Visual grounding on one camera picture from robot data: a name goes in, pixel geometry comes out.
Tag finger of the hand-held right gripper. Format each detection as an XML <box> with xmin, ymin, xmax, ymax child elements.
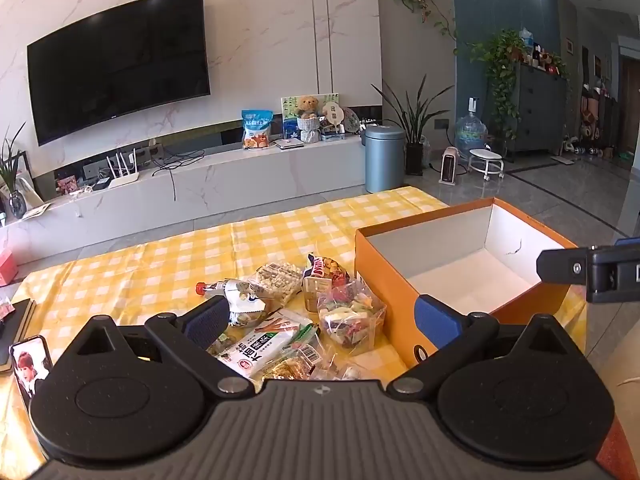
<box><xmin>536</xmin><ymin>236</ymin><xmax>640</xmax><ymax>304</ymax></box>

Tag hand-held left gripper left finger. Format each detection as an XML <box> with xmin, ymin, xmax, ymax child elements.
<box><xmin>52</xmin><ymin>294</ymin><xmax>256</xmax><ymax>398</ymax></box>

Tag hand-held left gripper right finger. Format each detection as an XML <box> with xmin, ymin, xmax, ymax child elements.
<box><xmin>386</xmin><ymin>294</ymin><xmax>591</xmax><ymax>397</ymax></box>

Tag white green long snack packet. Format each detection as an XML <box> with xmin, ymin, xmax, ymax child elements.
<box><xmin>220</xmin><ymin>317</ymin><xmax>301</xmax><ymax>378</ymax></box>

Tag orange cardboard box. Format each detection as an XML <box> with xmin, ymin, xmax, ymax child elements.
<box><xmin>354</xmin><ymin>197</ymin><xmax>581</xmax><ymax>371</ymax></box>

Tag round rice cracker packet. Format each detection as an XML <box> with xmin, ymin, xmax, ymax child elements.
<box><xmin>257</xmin><ymin>262</ymin><xmax>306</xmax><ymax>306</ymax></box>

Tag clear mixed candy bag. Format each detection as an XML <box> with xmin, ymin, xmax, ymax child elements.
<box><xmin>317</xmin><ymin>280</ymin><xmax>387</xmax><ymax>356</ymax></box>

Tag yellow chips packet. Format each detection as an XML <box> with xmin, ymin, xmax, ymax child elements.
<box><xmin>302</xmin><ymin>252</ymin><xmax>351</xmax><ymax>311</ymax></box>

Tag yellow checked tablecloth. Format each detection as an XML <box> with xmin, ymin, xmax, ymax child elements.
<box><xmin>0</xmin><ymin>185</ymin><xmax>588</xmax><ymax>480</ymax></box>

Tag golden snack packet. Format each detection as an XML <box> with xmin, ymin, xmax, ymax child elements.
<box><xmin>262</xmin><ymin>347</ymin><xmax>321</xmax><ymax>381</ymax></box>

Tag small green striped packet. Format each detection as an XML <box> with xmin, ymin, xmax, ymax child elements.
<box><xmin>287</xmin><ymin>324</ymin><xmax>321</xmax><ymax>356</ymax></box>

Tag white round stool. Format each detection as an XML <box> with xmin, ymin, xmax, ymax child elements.
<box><xmin>468</xmin><ymin>149</ymin><xmax>505</xmax><ymax>181</ymax></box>

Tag brown plush toy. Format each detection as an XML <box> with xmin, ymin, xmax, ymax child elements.
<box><xmin>580</xmin><ymin>97</ymin><xmax>601</xmax><ymax>141</ymax></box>

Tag small pink heater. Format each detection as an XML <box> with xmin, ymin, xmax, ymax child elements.
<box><xmin>438</xmin><ymin>146</ymin><xmax>461</xmax><ymax>184</ymax></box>

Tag white marble tv console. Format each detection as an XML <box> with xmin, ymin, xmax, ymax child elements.
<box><xmin>0</xmin><ymin>132</ymin><xmax>371</xmax><ymax>266</ymax></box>

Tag blue-grey drawer cabinet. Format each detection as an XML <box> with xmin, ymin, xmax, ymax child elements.
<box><xmin>515</xmin><ymin>62</ymin><xmax>568</xmax><ymax>153</ymax></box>

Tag water jug with pump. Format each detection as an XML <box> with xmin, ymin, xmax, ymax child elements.
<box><xmin>456</xmin><ymin>97</ymin><xmax>488</xmax><ymax>158</ymax></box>

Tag white router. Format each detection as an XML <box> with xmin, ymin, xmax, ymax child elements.
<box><xmin>106</xmin><ymin>149</ymin><xmax>141</xmax><ymax>190</ymax></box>

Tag blue-grey trash can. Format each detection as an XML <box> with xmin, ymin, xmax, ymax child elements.
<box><xmin>364</xmin><ymin>125</ymin><xmax>407</xmax><ymax>194</ymax></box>

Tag smartphone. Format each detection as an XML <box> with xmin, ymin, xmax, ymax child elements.
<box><xmin>10</xmin><ymin>335</ymin><xmax>53</xmax><ymax>401</ymax></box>

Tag dark notebook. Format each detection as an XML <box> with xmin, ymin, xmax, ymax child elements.
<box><xmin>0</xmin><ymin>299</ymin><xmax>37</xmax><ymax>373</ymax></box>

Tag long-leaf potted plant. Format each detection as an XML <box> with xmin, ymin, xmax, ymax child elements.
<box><xmin>371</xmin><ymin>74</ymin><xmax>453</xmax><ymax>177</ymax></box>

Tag blue snack bag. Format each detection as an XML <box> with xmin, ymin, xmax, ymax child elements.
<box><xmin>241</xmin><ymin>109</ymin><xmax>275</xmax><ymax>151</ymax></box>

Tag pink box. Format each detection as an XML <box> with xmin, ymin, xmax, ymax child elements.
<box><xmin>0</xmin><ymin>249</ymin><xmax>20</xmax><ymax>286</ymax></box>

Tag trailing pothos plant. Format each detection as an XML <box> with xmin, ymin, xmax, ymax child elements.
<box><xmin>470</xmin><ymin>30</ymin><xmax>528</xmax><ymax>141</ymax></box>

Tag bottles on cabinet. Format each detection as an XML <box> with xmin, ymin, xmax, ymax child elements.
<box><xmin>520</xmin><ymin>27</ymin><xmax>566</xmax><ymax>76</ymax></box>

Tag teddy bear in basket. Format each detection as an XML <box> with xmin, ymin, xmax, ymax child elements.
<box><xmin>281</xmin><ymin>92</ymin><xmax>341</xmax><ymax>138</ymax></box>

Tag plant in glass vase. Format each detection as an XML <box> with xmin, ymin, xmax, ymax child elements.
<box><xmin>0</xmin><ymin>122</ymin><xmax>31</xmax><ymax>220</ymax></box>

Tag round beige hand fan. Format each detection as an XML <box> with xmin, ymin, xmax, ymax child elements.
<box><xmin>322</xmin><ymin>100</ymin><xmax>346</xmax><ymax>128</ymax></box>

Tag brown teddy bear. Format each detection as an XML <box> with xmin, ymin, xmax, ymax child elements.
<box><xmin>294</xmin><ymin>95</ymin><xmax>321</xmax><ymax>120</ymax></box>

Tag hanging vine plant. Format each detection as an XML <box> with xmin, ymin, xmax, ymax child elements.
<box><xmin>389</xmin><ymin>0</ymin><xmax>458</xmax><ymax>56</ymax></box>

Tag black cables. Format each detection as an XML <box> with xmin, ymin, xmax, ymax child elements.
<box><xmin>152</xmin><ymin>147</ymin><xmax>211</xmax><ymax>201</ymax></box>

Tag black wall television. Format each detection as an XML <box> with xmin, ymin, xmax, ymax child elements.
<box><xmin>26</xmin><ymin>0</ymin><xmax>211</xmax><ymax>147</ymax></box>

